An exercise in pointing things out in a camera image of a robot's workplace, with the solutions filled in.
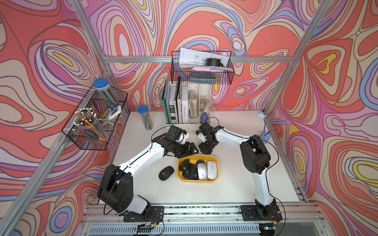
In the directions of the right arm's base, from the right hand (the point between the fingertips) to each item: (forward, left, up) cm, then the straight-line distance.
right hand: (208, 150), depth 98 cm
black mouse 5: (-17, +15, +4) cm, 23 cm away
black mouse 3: (-12, +16, +5) cm, 21 cm away
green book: (+17, +26, +29) cm, 42 cm away
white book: (+20, +14, +26) cm, 36 cm away
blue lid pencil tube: (+19, +42, +21) cm, 50 cm away
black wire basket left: (+3, +54, +33) cm, 64 cm away
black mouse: (-16, +27, +2) cm, 31 cm away
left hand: (-10, +9, +15) cm, 20 cm away
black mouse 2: (-6, +2, +7) cm, 10 cm away
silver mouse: (-15, +5, +3) cm, 16 cm away
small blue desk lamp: (+4, -38, +9) cm, 39 cm away
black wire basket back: (+42, +15, +32) cm, 55 cm away
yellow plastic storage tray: (-7, +10, +1) cm, 13 cm away
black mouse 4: (-16, +11, +5) cm, 20 cm away
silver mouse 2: (-16, 0, +5) cm, 17 cm away
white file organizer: (+26, +11, +18) cm, 34 cm away
